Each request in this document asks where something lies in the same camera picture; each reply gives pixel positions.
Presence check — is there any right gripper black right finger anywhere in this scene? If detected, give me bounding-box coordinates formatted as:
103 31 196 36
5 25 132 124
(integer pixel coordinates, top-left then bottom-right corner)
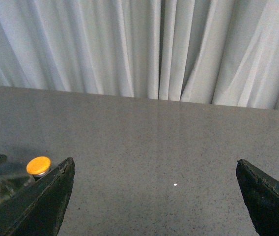
236 159 279 236

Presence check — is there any yellow push button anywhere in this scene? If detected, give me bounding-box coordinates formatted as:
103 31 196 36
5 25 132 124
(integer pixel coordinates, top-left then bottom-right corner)
26 156 51 181

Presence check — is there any white pleated curtain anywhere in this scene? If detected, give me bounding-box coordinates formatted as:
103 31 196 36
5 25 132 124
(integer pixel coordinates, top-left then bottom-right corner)
0 0 279 110

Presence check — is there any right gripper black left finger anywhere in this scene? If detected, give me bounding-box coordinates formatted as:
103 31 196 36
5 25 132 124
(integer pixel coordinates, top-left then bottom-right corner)
0 157 75 236

